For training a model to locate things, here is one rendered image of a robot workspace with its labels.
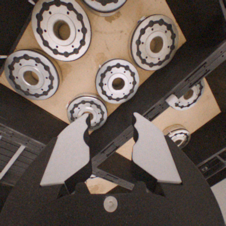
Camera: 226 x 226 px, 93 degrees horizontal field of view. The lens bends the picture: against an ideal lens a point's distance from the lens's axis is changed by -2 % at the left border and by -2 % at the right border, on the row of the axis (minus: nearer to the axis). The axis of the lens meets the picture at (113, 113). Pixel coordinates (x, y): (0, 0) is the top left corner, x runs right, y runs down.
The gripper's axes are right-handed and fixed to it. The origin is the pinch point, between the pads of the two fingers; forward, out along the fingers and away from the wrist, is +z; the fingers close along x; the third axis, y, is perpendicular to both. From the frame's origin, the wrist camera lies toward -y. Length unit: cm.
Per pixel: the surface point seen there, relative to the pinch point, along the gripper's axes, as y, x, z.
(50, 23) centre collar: -10.8, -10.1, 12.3
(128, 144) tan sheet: 23.3, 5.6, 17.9
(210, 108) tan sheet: 11.0, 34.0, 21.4
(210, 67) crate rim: -3.9, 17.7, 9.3
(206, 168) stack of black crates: 110, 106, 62
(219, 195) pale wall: 237, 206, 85
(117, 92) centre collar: 2.0, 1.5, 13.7
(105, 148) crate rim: 13.2, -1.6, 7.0
